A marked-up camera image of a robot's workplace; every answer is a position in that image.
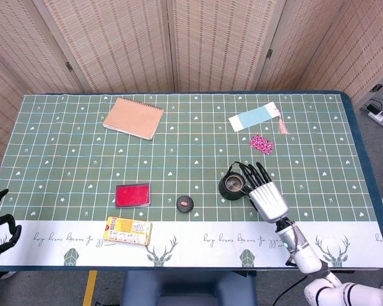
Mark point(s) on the blue white tasselled bookmark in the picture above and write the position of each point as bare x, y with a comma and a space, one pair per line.
253, 116

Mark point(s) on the woven folding screen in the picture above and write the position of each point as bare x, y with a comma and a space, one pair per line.
121, 41

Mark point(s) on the brass screen hinge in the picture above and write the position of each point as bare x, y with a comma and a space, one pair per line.
269, 54
68, 66

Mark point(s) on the black teapot lid wooden knob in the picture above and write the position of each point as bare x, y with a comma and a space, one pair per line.
184, 206

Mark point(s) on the blue robot base seat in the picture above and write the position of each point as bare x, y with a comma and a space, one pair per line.
185, 290

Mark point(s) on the kraft spiral notebook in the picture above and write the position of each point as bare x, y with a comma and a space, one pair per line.
132, 118

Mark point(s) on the black cast iron teapot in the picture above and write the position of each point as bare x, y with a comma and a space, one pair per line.
228, 193

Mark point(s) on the red ink pad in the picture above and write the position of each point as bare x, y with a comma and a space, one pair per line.
132, 195

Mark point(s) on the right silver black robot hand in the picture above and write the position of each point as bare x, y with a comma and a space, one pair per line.
269, 201

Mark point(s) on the yellow printed cardboard box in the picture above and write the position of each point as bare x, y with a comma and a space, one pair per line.
127, 231

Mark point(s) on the grey pyramid tea bag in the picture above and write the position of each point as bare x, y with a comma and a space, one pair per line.
233, 184

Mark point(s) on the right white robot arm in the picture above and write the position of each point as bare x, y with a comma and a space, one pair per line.
306, 258

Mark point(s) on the green checked tablecloth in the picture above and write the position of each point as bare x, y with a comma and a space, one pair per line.
191, 153

